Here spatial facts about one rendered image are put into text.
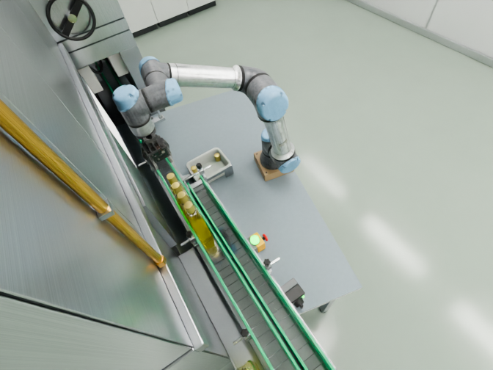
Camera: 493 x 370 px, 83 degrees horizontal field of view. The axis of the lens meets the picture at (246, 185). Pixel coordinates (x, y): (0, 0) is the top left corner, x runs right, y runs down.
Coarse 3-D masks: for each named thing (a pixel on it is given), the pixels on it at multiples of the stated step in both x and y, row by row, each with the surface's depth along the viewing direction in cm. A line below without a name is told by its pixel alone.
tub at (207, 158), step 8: (208, 152) 166; (216, 152) 170; (192, 160) 164; (200, 160) 167; (208, 160) 171; (224, 160) 165; (208, 168) 169; (216, 168) 168; (224, 168) 159; (208, 176) 156
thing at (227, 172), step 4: (228, 168) 161; (232, 168) 163; (220, 172) 159; (224, 172) 161; (228, 172) 163; (232, 172) 165; (184, 176) 169; (188, 176) 168; (212, 176) 158; (216, 176) 160; (220, 176) 162; (224, 176) 165; (208, 180) 158; (212, 180) 161; (216, 180) 163; (220, 180) 165; (212, 184) 163
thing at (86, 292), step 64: (0, 0) 71; (0, 64) 44; (64, 64) 123; (0, 128) 32; (64, 128) 60; (0, 192) 25; (64, 192) 39; (128, 192) 86; (0, 256) 21; (64, 256) 29; (128, 256) 52; (0, 320) 21; (64, 320) 25; (128, 320) 36; (192, 320) 64
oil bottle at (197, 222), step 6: (198, 210) 118; (186, 216) 116; (192, 216) 114; (198, 216) 115; (192, 222) 115; (198, 222) 117; (204, 222) 120; (198, 228) 121; (204, 228) 123; (198, 234) 124; (204, 234) 127; (210, 234) 130
